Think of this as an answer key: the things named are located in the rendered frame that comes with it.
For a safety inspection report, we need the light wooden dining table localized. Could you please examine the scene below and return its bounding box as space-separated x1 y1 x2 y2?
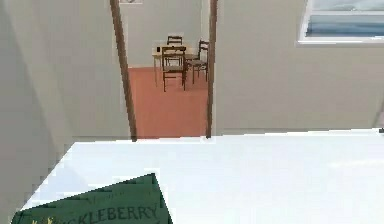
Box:
151 45 194 88

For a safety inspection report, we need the white bed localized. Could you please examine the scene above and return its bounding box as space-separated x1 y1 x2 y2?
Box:
20 127 384 224

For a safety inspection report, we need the green book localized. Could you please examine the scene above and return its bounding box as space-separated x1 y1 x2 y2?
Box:
10 172 174 224

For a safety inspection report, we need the dark wooden chair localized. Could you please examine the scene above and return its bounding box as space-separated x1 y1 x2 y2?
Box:
185 39 210 85
166 35 184 67
161 45 188 93

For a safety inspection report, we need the white framed window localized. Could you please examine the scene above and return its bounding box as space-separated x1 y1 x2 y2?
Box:
297 0 384 45

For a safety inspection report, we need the brown door frame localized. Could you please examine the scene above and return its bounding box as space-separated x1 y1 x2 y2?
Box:
109 0 219 142

